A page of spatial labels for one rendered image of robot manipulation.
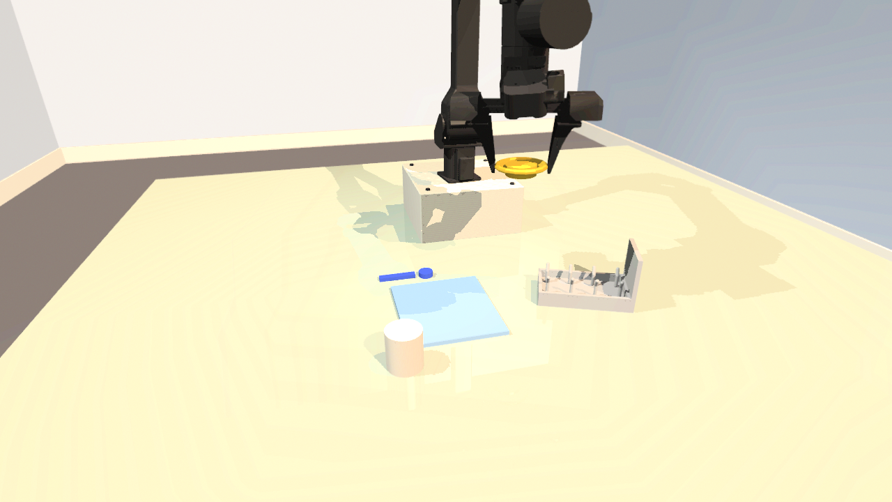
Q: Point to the beige dish rack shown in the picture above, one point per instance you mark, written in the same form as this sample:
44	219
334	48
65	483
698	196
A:
610	292

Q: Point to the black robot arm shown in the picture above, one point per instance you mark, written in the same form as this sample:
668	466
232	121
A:
557	24

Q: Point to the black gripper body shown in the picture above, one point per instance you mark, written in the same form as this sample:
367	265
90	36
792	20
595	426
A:
577	106

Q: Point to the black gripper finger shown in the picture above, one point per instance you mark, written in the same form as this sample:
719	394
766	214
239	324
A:
560	133
485	133

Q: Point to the white cylinder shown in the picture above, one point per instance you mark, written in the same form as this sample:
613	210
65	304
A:
404	348

